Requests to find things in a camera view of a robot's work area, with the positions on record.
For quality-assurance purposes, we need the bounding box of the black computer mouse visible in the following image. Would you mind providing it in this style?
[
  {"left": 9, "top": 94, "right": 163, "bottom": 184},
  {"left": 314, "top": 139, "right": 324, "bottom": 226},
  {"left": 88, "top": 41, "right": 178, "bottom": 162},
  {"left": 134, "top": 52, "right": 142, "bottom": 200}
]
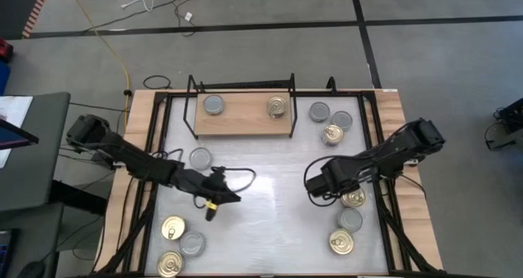
[{"left": 18, "top": 260, "right": 46, "bottom": 278}]

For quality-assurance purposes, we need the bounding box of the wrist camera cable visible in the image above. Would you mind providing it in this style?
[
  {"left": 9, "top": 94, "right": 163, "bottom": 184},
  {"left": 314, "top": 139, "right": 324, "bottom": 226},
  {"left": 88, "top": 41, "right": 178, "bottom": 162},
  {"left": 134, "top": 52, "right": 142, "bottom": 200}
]
[
  {"left": 302, "top": 154, "right": 379, "bottom": 209},
  {"left": 191, "top": 165, "right": 257, "bottom": 209}
]

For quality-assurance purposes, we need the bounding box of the red object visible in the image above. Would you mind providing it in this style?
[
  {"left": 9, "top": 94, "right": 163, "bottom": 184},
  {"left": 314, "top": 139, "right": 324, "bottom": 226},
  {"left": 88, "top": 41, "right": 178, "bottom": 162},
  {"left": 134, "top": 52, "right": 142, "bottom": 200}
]
[{"left": 0, "top": 38, "right": 14, "bottom": 63}]

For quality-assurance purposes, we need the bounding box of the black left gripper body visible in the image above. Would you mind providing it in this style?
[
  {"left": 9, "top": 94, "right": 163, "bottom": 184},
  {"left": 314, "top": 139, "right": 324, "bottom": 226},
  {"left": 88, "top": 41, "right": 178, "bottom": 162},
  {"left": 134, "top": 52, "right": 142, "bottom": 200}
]
[{"left": 175, "top": 166, "right": 229, "bottom": 204}]

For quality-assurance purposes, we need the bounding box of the white floor cable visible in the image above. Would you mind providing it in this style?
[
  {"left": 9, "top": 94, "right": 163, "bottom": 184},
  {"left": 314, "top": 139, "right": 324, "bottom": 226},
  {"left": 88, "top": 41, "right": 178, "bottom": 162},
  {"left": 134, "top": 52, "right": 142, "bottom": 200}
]
[{"left": 121, "top": 0, "right": 175, "bottom": 10}]

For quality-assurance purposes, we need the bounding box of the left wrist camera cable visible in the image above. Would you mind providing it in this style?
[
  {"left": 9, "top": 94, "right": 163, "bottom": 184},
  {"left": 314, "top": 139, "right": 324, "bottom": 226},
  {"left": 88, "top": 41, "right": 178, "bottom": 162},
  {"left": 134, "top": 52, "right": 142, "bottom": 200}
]
[{"left": 191, "top": 165, "right": 257, "bottom": 209}]

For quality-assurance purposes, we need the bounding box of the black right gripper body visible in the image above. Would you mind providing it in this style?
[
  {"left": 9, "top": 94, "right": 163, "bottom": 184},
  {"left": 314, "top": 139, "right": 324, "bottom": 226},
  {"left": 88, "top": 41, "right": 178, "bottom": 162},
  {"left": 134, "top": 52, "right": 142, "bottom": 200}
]
[{"left": 304, "top": 156, "right": 361, "bottom": 199}]

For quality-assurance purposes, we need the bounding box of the green label tuna can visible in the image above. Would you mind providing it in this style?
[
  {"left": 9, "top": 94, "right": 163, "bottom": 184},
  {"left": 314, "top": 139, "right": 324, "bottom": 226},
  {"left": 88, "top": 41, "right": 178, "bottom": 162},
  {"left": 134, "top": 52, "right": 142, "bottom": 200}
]
[
  {"left": 178, "top": 230, "right": 207, "bottom": 258},
  {"left": 337, "top": 207, "right": 364, "bottom": 233},
  {"left": 189, "top": 146, "right": 213, "bottom": 171},
  {"left": 203, "top": 93, "right": 226, "bottom": 116},
  {"left": 330, "top": 110, "right": 354, "bottom": 132},
  {"left": 308, "top": 101, "right": 331, "bottom": 123}
]

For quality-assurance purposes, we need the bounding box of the wooden shelf black frame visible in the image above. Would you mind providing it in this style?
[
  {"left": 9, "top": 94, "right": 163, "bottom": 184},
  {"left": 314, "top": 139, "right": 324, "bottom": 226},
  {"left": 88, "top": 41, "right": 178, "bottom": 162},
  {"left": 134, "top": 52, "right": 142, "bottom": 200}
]
[{"left": 182, "top": 72, "right": 297, "bottom": 140}]

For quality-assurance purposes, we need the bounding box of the black floor equipment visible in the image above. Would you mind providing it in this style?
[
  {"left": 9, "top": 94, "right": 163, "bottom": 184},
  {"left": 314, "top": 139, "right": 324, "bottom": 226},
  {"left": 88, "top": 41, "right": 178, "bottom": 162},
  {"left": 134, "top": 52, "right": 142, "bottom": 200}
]
[{"left": 484, "top": 96, "right": 523, "bottom": 151}]

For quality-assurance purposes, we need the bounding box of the black metal table frame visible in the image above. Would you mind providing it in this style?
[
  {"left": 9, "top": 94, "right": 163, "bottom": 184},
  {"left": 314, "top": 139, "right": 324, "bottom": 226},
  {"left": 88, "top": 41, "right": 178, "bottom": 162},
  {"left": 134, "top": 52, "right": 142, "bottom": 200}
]
[{"left": 92, "top": 75, "right": 445, "bottom": 278}]

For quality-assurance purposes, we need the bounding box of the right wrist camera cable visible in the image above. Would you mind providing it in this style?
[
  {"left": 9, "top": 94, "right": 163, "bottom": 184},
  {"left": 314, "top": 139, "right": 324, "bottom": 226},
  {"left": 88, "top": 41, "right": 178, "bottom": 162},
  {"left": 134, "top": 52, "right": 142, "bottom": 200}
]
[{"left": 302, "top": 154, "right": 379, "bottom": 209}]

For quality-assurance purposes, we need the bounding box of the white paper sheet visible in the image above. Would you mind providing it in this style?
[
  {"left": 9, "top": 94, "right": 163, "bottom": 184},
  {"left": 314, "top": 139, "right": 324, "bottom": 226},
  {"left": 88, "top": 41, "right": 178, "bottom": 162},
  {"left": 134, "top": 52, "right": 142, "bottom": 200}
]
[{"left": 0, "top": 95, "right": 34, "bottom": 168}]

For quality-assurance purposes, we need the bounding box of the blue object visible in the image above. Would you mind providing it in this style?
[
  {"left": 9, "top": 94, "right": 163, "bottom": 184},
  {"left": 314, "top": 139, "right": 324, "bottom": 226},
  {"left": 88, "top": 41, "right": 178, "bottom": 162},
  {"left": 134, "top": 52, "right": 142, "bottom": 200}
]
[{"left": 0, "top": 61, "right": 11, "bottom": 96}]

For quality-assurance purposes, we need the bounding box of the black mat orange striped edge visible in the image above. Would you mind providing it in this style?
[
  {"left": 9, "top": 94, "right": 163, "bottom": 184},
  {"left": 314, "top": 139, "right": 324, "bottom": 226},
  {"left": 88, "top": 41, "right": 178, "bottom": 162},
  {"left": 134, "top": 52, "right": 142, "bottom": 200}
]
[{"left": 0, "top": 0, "right": 53, "bottom": 40}]

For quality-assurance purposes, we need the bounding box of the yellow cable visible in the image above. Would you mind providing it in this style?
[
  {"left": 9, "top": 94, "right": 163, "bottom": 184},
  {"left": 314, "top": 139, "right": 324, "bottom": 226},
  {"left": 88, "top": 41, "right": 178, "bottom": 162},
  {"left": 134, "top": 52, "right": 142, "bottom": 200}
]
[{"left": 60, "top": 0, "right": 131, "bottom": 94}]

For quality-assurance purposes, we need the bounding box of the black coiled cable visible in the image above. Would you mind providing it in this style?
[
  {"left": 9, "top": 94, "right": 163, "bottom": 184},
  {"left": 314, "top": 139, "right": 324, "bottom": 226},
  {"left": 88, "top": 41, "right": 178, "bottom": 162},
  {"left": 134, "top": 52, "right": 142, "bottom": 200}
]
[{"left": 142, "top": 74, "right": 173, "bottom": 91}]

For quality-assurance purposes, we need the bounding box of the grey desk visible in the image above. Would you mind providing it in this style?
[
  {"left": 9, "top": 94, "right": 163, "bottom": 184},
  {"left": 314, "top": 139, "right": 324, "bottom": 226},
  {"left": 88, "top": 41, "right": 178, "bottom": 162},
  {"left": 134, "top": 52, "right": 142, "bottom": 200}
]
[
  {"left": 0, "top": 202, "right": 65, "bottom": 278},
  {"left": 0, "top": 91, "right": 71, "bottom": 213}
]

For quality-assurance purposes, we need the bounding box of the dark blue screen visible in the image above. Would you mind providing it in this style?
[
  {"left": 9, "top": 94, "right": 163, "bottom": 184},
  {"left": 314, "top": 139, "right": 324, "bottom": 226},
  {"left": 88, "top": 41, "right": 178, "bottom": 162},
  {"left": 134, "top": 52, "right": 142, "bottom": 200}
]
[{"left": 0, "top": 118, "right": 40, "bottom": 151}]

